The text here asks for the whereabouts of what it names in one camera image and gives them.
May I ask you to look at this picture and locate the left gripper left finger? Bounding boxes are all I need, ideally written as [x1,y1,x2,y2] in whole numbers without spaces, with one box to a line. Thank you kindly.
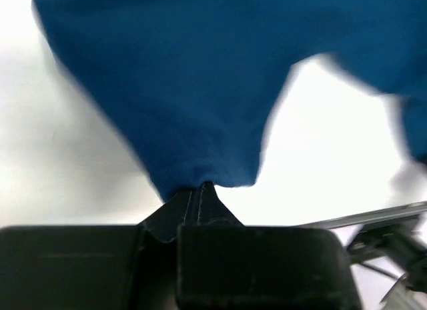
[1,190,192,309]

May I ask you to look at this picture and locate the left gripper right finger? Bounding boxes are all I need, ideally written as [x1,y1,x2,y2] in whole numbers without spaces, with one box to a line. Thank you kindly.
[176,183,362,309]

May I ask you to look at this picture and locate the blue polo t-shirt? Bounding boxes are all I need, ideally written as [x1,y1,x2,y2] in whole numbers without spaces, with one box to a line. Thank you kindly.
[33,0,426,200]

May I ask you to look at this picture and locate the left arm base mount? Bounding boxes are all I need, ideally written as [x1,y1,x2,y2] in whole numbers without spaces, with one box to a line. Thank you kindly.
[302,201,426,309]

